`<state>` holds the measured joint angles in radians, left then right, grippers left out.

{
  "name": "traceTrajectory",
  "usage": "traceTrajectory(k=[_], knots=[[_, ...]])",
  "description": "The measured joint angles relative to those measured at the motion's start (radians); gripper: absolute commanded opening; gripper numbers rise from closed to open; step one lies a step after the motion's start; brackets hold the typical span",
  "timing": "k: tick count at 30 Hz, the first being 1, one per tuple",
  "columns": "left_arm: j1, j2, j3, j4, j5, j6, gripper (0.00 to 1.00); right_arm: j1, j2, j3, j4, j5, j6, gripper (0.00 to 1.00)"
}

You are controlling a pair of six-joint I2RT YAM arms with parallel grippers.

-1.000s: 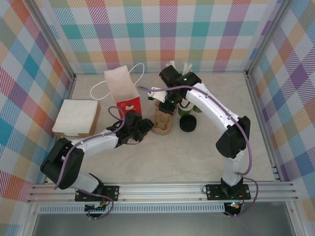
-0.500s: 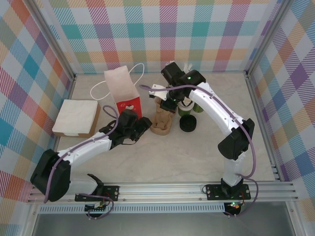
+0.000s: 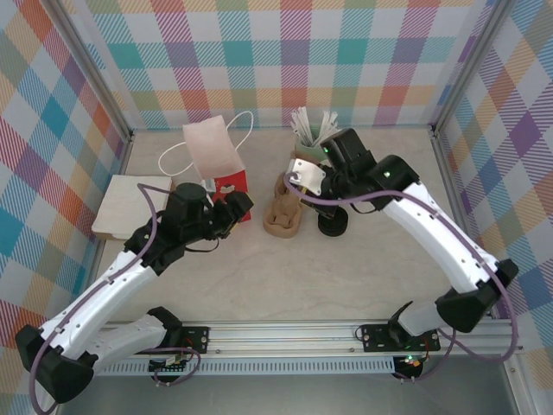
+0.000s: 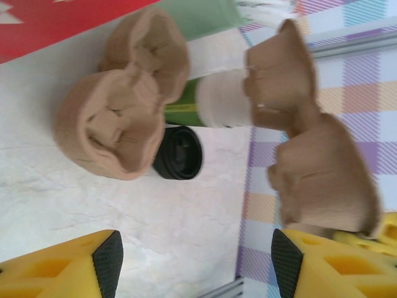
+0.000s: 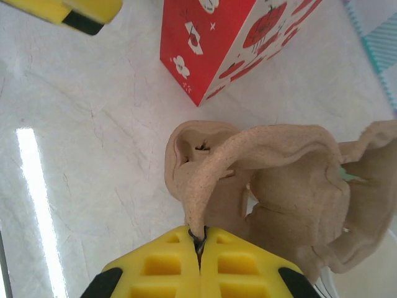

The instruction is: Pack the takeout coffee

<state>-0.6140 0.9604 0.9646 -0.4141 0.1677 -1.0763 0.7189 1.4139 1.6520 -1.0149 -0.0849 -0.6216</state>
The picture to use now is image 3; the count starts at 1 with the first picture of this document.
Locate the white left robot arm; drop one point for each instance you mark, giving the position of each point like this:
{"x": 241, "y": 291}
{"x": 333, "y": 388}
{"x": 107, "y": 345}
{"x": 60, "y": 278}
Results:
{"x": 99, "y": 298}

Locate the left aluminium side rail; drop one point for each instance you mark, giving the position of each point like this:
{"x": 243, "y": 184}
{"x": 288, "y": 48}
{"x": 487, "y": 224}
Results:
{"x": 126, "y": 147}

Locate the right aluminium side rail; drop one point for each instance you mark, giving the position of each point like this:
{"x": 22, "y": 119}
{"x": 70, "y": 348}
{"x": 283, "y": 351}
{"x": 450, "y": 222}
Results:
{"x": 447, "y": 173}

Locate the right aluminium frame post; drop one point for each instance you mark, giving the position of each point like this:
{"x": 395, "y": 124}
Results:
{"x": 470, "y": 65}

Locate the left aluminium frame post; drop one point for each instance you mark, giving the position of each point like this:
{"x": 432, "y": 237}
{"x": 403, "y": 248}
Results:
{"x": 93, "y": 69}

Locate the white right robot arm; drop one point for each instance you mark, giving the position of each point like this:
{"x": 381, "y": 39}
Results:
{"x": 432, "y": 233}

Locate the aluminium frame post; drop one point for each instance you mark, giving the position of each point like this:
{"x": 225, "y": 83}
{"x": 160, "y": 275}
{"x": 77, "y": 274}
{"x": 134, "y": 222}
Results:
{"x": 93, "y": 69}
{"x": 470, "y": 65}

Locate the red white paper gift bag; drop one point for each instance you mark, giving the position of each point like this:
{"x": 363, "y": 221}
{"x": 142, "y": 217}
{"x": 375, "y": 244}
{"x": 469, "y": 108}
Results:
{"x": 211, "y": 147}

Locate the mint green holder cup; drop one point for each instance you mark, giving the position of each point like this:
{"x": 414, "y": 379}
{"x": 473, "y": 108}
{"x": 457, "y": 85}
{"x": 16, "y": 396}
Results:
{"x": 309, "y": 149}

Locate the aluminium side rail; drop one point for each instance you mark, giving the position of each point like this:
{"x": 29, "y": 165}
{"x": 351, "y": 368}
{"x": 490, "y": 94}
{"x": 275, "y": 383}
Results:
{"x": 447, "y": 173}
{"x": 126, "y": 147}

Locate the electronics board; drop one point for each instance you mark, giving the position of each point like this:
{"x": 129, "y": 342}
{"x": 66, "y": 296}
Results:
{"x": 168, "y": 367}
{"x": 410, "y": 361}

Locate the right electronics board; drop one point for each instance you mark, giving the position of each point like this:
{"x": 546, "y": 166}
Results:
{"x": 410, "y": 361}

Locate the white paper wrapped stirrer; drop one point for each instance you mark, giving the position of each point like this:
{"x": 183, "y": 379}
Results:
{"x": 307, "y": 123}
{"x": 298, "y": 125}
{"x": 332, "y": 121}
{"x": 325, "y": 123}
{"x": 302, "y": 123}

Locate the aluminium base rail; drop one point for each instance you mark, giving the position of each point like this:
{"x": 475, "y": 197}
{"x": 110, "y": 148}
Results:
{"x": 281, "y": 337}

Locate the black plastic cup lid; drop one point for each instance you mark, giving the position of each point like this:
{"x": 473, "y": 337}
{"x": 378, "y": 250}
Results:
{"x": 332, "y": 234}
{"x": 334, "y": 223}

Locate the white paper napkin stack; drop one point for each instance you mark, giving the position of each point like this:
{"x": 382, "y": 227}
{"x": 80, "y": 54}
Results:
{"x": 125, "y": 203}

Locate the brown pulp cup carrier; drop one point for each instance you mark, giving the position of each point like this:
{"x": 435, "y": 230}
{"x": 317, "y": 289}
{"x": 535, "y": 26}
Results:
{"x": 287, "y": 207}
{"x": 281, "y": 232}

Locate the left electronics board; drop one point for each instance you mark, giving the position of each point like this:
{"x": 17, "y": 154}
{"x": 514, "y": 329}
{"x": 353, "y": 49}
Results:
{"x": 168, "y": 367}

